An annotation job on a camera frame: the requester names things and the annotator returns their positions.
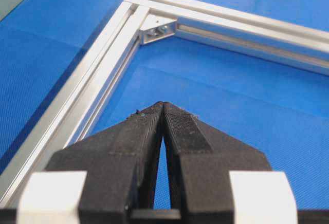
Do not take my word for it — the silver aluminium extrusion frame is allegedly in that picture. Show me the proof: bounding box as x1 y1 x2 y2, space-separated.
1 0 328 208

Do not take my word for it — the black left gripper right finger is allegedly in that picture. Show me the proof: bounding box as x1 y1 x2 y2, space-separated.
163 102 272 213

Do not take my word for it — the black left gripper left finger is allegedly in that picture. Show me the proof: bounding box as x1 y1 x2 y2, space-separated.
45 102 163 213

